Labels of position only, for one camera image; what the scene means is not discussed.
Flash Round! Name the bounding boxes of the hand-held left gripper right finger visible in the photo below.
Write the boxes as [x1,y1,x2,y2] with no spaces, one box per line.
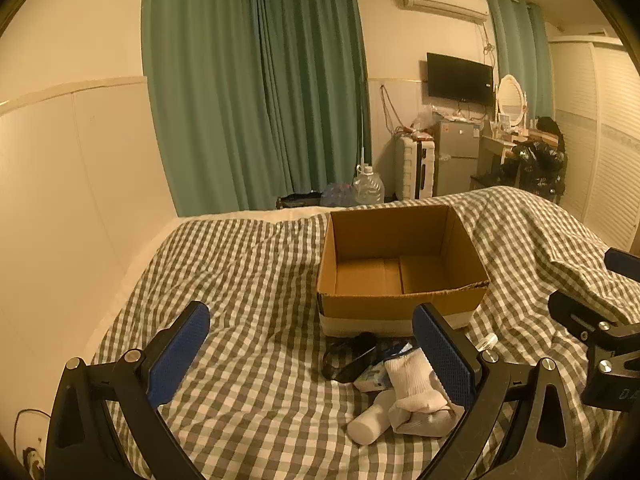
[411,302,581,480]

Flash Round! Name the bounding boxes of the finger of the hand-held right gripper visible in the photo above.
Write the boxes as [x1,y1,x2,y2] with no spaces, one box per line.
[604,247,640,282]
[547,290,622,347]

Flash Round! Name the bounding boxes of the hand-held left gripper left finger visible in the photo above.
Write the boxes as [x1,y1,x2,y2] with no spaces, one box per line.
[45,301,211,480]

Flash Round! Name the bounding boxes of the white sock with grey cuff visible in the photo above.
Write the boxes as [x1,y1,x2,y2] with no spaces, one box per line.
[384,347,451,413]

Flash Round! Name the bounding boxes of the brown cardboard box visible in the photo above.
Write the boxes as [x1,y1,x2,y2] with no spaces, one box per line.
[316,205,492,339]

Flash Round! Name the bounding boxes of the blue tissue packet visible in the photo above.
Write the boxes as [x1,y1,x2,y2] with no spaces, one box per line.
[354,341,417,394]

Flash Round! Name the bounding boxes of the black sunglasses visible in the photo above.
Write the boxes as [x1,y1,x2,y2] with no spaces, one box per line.
[321,331,382,383]

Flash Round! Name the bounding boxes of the white plastic bottle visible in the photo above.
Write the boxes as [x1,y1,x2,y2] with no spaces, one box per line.
[346,390,401,446]

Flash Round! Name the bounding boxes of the small tube with white cap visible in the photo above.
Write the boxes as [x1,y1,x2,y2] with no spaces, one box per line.
[472,332,500,354]

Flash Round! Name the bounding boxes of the green checkered blanket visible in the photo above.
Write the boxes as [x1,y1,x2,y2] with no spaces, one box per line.
[82,186,640,480]

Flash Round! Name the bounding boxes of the white louvered wardrobe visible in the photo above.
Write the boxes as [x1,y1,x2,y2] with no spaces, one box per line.
[547,34,640,257]

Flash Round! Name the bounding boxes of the black clothing pile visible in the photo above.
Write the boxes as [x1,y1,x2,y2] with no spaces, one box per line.
[499,116,569,206]

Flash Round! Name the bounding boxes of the white dressing table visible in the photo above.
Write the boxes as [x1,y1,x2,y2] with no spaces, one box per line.
[469,131,532,194]

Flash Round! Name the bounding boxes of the white power strip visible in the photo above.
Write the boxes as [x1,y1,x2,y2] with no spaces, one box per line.
[20,446,47,477]

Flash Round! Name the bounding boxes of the clear water jug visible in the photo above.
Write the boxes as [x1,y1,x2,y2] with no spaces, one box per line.
[352,164,386,207]

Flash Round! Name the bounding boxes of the white suitcase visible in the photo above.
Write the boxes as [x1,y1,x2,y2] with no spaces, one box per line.
[393,135,440,201]

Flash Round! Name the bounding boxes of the clear bag of bottles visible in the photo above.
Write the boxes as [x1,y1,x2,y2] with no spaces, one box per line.
[320,182,357,208]

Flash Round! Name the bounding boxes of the black floor bag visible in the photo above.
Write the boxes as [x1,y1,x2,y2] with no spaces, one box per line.
[275,191,324,211]

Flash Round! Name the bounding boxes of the small grey fridge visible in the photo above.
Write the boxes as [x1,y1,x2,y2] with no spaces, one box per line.
[432,120,484,197]

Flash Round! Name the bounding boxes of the white oval mirror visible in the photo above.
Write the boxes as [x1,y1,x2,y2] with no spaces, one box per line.
[495,74,530,129]

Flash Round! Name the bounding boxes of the crumpled plastic bag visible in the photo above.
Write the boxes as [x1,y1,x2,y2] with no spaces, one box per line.
[395,104,437,142]

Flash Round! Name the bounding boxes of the green curtain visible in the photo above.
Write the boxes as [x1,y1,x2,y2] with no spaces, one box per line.
[141,0,273,219]
[254,0,374,202]
[486,0,555,122]

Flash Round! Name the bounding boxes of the thin white pole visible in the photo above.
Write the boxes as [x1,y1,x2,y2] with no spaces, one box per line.
[357,66,366,167]

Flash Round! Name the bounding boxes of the white air conditioner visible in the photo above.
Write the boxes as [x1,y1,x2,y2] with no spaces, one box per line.
[397,0,490,24]

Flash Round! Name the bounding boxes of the floor power cable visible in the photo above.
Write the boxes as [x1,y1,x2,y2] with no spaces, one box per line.
[12,408,52,453]

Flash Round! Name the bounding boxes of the black wall television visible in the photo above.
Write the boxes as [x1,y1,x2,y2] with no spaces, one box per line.
[426,52,495,108]

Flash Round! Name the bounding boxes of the hanging wall cable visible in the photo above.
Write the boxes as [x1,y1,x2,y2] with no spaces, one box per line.
[379,83,402,134]

